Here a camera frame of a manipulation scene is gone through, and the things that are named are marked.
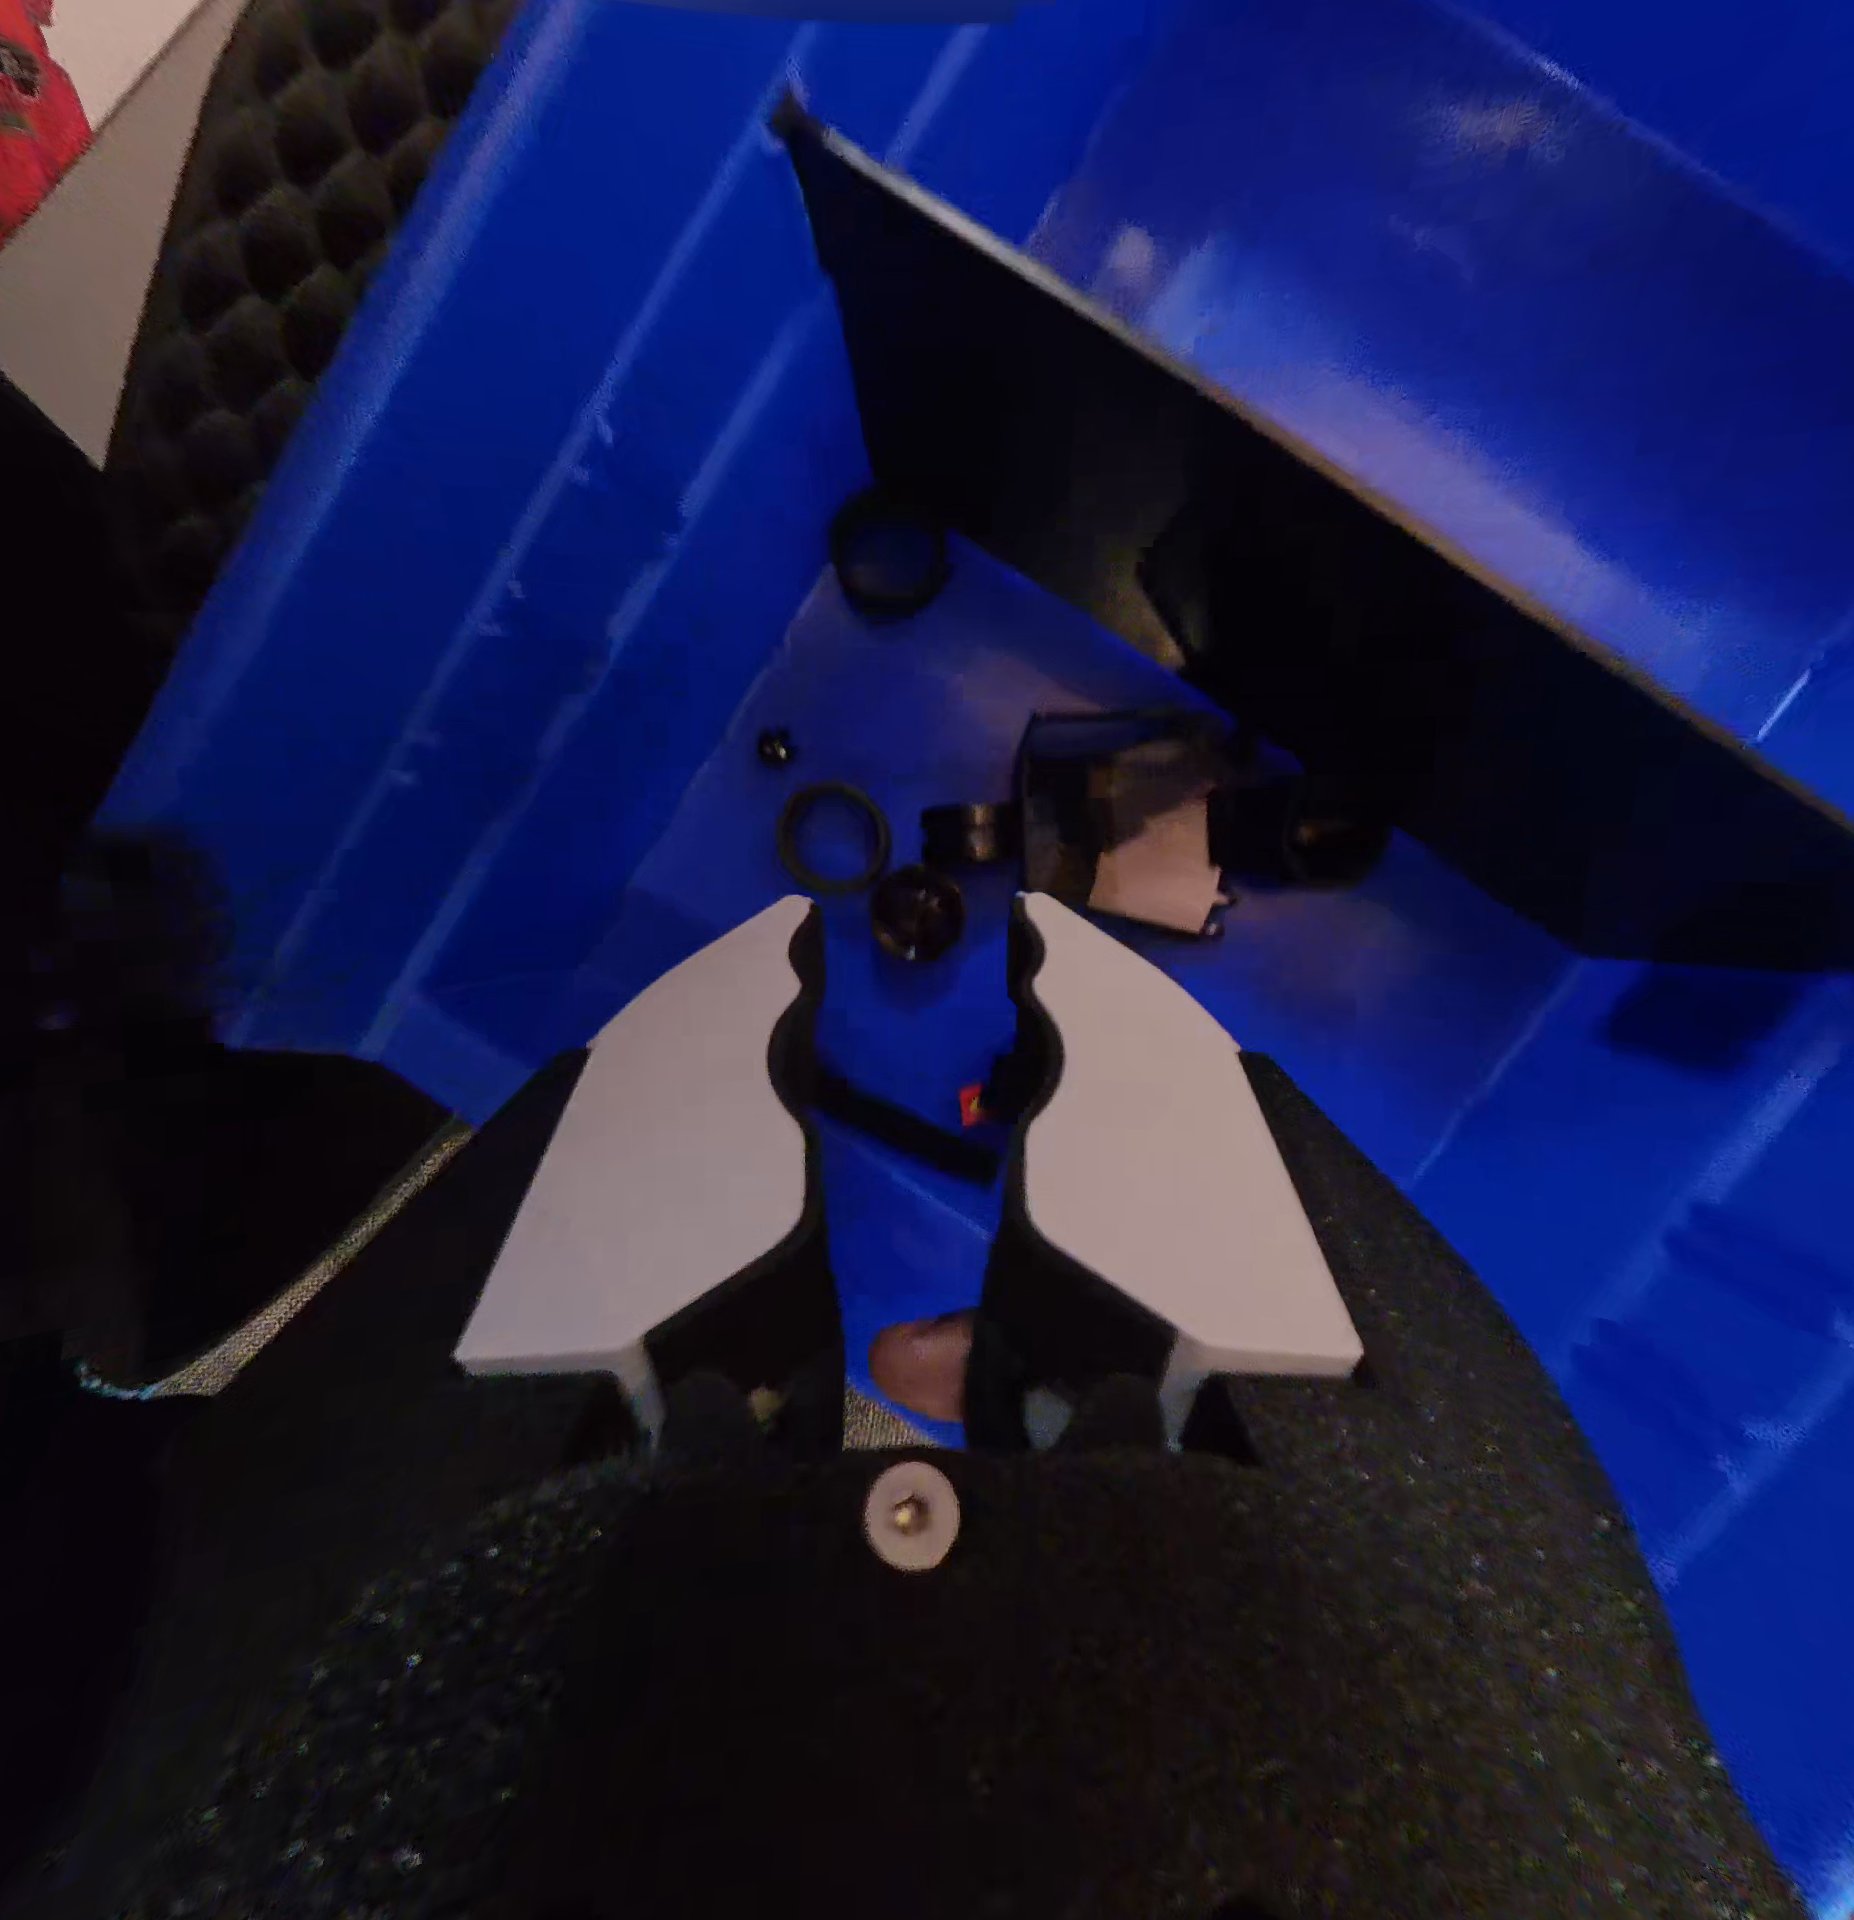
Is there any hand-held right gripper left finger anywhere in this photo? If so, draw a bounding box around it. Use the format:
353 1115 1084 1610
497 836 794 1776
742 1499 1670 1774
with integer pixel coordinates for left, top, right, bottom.
458 893 830 1388

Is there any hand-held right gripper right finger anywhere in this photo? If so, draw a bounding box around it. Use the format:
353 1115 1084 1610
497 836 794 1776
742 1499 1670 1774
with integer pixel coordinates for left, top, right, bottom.
1005 893 1367 1388

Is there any long black lego plate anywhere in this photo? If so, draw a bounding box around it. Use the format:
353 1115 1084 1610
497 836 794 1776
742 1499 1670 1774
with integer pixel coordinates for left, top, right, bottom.
812 1065 1019 1188

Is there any blue plastic storage bin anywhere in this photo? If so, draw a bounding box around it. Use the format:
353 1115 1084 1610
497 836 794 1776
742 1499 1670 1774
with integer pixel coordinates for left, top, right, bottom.
91 0 1854 1920

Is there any black lego tyre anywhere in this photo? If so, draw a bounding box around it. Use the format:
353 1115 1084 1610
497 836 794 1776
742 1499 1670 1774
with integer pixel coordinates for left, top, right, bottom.
775 784 895 899
830 488 954 624

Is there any black lego brick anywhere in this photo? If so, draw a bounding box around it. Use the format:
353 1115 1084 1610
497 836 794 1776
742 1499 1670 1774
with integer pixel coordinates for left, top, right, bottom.
1228 769 1390 893

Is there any black lego wheel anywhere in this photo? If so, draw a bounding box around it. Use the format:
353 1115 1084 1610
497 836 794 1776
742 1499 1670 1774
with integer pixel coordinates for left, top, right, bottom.
921 797 1019 876

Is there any lego instruction booklet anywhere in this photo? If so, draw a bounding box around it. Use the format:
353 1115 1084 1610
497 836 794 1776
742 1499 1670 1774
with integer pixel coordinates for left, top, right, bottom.
0 0 251 466

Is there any person's right hand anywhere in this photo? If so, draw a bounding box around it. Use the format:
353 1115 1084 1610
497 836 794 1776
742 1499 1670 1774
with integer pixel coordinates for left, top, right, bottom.
869 1311 971 1423

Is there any small black wheel hub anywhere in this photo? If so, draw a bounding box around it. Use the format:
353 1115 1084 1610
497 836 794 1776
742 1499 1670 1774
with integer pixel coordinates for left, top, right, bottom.
869 862 965 963

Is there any black bin divider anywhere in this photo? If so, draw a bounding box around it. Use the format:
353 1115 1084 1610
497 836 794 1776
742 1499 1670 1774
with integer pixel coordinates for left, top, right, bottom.
762 86 1854 996

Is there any black dimpled foam sheet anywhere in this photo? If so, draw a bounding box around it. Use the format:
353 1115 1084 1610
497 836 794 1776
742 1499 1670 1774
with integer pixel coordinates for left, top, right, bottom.
108 0 526 634

